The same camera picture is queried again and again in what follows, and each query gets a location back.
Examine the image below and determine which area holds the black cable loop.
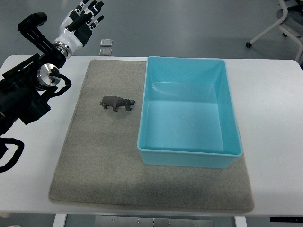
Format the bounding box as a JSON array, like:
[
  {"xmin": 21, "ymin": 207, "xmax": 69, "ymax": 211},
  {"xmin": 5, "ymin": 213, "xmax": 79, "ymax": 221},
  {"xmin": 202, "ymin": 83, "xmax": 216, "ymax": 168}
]
[{"xmin": 0, "ymin": 137, "xmax": 25, "ymax": 173}]

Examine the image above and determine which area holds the grey metal table crossbar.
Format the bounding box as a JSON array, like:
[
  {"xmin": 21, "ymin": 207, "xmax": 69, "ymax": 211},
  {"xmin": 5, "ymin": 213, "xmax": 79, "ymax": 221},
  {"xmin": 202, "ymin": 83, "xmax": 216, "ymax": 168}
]
[{"xmin": 94, "ymin": 215, "xmax": 213, "ymax": 227}]

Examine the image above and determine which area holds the beige felt mat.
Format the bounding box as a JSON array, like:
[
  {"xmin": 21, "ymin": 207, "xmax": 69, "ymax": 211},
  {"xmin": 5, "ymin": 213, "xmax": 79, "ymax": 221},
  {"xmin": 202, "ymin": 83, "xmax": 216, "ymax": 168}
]
[{"xmin": 49, "ymin": 60, "xmax": 254, "ymax": 213}]

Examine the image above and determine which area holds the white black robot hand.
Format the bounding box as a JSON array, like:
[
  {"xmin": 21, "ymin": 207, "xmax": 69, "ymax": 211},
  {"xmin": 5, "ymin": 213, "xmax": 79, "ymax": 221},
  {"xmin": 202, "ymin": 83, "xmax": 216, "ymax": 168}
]
[{"xmin": 53, "ymin": 0, "xmax": 104, "ymax": 59}]

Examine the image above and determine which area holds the blue plastic box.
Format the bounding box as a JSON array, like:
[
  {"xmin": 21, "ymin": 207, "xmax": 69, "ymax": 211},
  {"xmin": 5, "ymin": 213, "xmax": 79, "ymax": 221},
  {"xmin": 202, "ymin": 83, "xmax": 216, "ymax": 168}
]
[{"xmin": 137, "ymin": 56, "xmax": 243, "ymax": 168}]

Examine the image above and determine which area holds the lower clear floor tile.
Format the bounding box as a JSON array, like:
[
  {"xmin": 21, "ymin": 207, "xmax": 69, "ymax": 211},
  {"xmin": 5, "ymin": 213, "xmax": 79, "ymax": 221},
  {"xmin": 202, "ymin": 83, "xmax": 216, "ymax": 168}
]
[{"xmin": 99, "ymin": 48, "xmax": 112, "ymax": 56}]

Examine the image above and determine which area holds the white office chair base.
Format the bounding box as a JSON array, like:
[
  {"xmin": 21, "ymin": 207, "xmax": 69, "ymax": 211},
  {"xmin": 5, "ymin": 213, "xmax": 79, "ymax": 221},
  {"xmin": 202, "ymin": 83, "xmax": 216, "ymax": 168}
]
[{"xmin": 246, "ymin": 0, "xmax": 303, "ymax": 68}]

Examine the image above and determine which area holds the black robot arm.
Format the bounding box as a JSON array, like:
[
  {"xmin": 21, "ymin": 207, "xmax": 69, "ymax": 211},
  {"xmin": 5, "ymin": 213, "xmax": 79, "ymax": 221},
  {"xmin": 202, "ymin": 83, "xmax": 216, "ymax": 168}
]
[{"xmin": 0, "ymin": 12, "xmax": 71, "ymax": 134}]

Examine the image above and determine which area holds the brown toy hippo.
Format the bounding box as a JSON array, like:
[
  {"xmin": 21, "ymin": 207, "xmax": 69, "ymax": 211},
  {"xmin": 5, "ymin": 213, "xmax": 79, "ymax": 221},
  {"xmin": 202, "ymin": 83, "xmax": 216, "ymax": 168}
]
[{"xmin": 100, "ymin": 96, "xmax": 135, "ymax": 112}]

